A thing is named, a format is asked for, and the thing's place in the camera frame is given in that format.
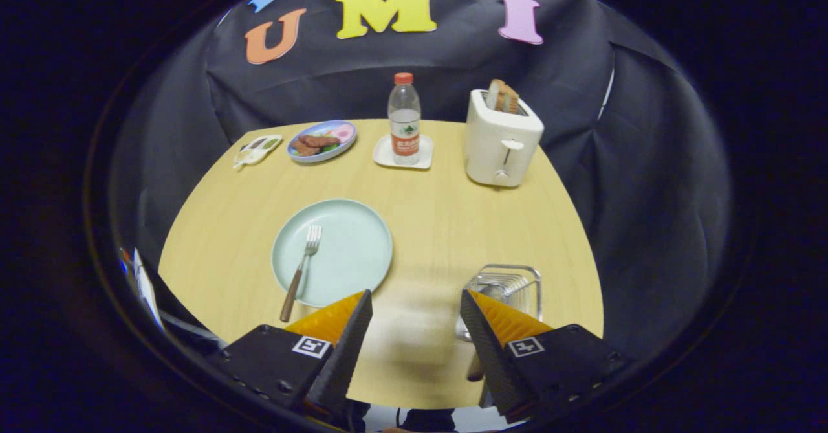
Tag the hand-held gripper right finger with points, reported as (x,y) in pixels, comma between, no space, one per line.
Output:
(488,355)

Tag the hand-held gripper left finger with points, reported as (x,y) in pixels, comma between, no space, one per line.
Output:
(346,355)

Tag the light green plate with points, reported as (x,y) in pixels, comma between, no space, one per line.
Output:
(349,252)

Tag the white square coaster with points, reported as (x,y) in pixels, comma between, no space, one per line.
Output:
(381,155)

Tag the white toaster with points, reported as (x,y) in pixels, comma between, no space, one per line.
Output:
(498,148)

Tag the blue food plate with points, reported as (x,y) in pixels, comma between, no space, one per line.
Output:
(346,142)

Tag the brown sausage pieces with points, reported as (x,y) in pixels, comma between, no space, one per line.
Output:
(317,142)

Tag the white sauce dish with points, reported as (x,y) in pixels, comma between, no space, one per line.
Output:
(259,149)

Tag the clear plastic water bottle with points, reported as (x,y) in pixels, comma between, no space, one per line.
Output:
(404,116)

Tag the toasted bread slices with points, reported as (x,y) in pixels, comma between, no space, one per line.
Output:
(501,96)

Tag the black backdrop cloth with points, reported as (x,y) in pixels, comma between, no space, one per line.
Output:
(453,64)

